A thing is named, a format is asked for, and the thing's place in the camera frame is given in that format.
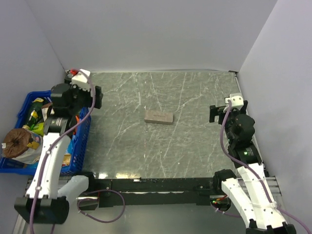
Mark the grey felt glasses case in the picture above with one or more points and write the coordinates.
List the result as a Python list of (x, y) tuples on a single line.
[(158, 117)]

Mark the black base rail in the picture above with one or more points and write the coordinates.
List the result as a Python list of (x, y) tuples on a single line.
[(154, 191)]

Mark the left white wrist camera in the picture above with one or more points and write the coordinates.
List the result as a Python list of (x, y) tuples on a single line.
[(80, 79)]

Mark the blue plastic basket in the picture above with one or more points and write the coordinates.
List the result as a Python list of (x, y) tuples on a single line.
[(77, 145)]

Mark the aluminium frame rail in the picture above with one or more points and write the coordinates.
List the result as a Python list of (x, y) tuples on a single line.
[(271, 181)]

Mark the green glass bottle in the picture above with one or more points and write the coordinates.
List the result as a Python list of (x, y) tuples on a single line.
[(35, 114)]

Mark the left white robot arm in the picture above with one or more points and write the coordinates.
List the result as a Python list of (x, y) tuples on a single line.
[(45, 202)]

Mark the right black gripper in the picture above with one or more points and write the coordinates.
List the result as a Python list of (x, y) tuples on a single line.
[(216, 111)]

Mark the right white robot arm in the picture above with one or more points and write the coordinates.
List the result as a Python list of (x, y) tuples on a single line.
[(255, 203)]

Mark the brown round bread bag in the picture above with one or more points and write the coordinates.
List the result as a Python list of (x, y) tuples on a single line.
[(22, 145)]

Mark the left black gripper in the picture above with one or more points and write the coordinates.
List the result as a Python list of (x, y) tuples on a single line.
[(74, 87)]

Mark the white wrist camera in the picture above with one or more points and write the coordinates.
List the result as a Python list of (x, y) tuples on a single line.
[(235, 101), (80, 79)]

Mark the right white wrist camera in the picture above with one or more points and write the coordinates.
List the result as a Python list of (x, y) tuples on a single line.
[(235, 101)]

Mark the brown paper bag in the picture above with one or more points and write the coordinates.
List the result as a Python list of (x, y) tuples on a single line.
[(47, 110)]

